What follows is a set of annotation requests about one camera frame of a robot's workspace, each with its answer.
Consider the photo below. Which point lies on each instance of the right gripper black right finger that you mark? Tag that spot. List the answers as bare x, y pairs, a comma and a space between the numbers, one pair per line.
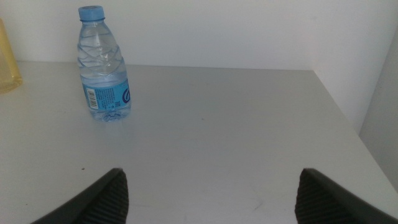
323, 202

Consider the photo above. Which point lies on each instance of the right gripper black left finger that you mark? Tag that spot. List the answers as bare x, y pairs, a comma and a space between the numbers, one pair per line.
102, 202

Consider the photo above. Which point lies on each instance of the clear water bottle blue cap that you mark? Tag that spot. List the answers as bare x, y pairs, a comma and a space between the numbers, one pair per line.
103, 62

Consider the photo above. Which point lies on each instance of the yellow tea bottle green label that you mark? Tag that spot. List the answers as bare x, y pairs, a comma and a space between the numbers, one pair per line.
7, 71

